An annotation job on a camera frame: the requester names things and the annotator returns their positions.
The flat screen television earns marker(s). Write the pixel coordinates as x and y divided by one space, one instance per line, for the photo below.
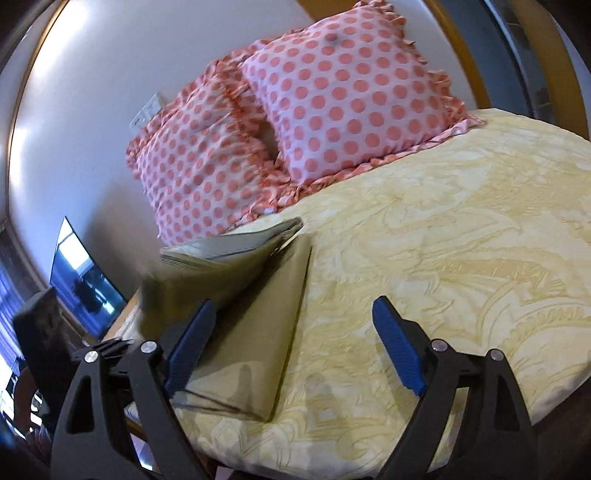
82 276

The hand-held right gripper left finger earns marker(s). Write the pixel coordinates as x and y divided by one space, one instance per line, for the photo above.
190 344

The black chair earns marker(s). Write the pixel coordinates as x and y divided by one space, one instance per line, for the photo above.
44 337

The yellow patterned bed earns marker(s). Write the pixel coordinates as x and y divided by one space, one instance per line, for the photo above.
415 286

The pink polka dot pillow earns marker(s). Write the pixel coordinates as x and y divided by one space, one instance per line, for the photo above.
203 161
348 92

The white wall switch plate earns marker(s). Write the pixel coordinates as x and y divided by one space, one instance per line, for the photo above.
147 111

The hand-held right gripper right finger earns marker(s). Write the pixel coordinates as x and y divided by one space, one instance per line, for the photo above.
398 348

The olive green pants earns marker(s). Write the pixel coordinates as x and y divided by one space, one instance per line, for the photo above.
251 318

